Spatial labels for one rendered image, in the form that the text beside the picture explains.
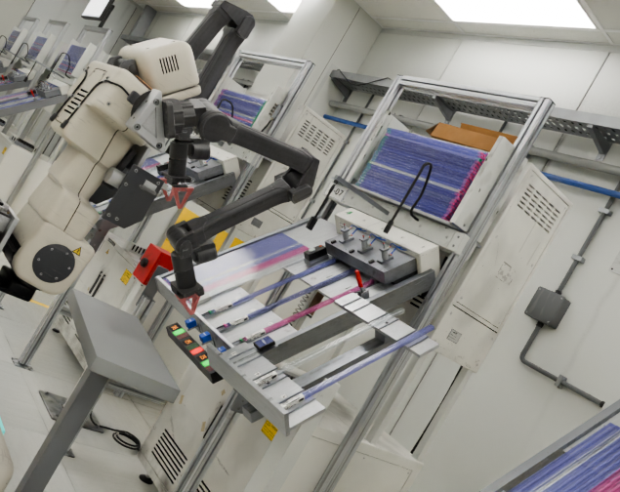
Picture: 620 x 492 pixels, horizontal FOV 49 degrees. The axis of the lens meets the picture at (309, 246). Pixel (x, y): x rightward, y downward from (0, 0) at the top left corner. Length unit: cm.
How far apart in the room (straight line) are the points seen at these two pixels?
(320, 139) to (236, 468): 189
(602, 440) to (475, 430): 215
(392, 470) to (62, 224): 142
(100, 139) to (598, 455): 137
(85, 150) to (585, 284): 265
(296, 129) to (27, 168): 339
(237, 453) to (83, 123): 118
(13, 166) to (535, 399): 467
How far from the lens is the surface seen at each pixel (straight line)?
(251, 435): 233
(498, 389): 375
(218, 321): 217
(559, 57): 461
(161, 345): 355
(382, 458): 248
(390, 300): 217
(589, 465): 159
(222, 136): 176
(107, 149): 184
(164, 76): 184
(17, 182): 647
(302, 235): 263
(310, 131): 359
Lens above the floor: 107
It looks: 1 degrees up
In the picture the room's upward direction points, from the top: 30 degrees clockwise
